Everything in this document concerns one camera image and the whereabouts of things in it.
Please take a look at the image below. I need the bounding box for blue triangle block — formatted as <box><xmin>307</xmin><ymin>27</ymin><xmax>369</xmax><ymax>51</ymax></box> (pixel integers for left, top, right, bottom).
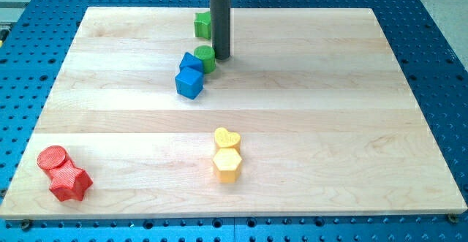
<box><xmin>179</xmin><ymin>52</ymin><xmax>204</xmax><ymax>73</ymax></box>

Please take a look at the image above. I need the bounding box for yellow heart block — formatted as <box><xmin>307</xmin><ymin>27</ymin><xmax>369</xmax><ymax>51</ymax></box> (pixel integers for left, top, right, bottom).
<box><xmin>214</xmin><ymin>127</ymin><xmax>241</xmax><ymax>152</ymax></box>

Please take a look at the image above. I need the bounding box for blue cube block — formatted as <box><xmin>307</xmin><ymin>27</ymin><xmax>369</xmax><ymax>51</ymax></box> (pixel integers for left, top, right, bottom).
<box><xmin>175</xmin><ymin>67</ymin><xmax>204</xmax><ymax>99</ymax></box>

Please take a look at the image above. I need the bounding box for yellow hexagon block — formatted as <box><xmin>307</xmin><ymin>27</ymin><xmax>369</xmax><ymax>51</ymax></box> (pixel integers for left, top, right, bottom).
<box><xmin>212</xmin><ymin>148</ymin><xmax>243</xmax><ymax>183</ymax></box>

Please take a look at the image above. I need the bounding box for green cylinder block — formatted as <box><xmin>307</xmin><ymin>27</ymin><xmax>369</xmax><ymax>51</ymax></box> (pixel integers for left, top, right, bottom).
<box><xmin>194</xmin><ymin>45</ymin><xmax>216</xmax><ymax>74</ymax></box>

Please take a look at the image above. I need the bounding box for green star block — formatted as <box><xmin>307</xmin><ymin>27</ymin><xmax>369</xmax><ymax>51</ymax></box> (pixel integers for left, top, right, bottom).
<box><xmin>194</xmin><ymin>11</ymin><xmax>211</xmax><ymax>39</ymax></box>

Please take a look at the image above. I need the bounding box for light wooden board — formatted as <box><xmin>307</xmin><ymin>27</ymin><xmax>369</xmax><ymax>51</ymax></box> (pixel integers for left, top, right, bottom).
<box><xmin>1</xmin><ymin>7</ymin><xmax>467</xmax><ymax>219</ymax></box>

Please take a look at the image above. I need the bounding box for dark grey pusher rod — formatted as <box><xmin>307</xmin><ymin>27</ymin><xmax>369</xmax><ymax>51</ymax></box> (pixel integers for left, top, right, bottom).
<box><xmin>210</xmin><ymin>0</ymin><xmax>231</xmax><ymax>60</ymax></box>

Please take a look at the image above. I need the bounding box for red star block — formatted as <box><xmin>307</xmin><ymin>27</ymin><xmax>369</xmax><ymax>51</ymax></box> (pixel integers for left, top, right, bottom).
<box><xmin>49</xmin><ymin>160</ymin><xmax>93</xmax><ymax>202</ymax></box>

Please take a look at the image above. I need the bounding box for red cylinder block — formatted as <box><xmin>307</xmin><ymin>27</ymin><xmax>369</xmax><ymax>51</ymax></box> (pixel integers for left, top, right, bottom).
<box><xmin>37</xmin><ymin>145</ymin><xmax>75</xmax><ymax>179</ymax></box>

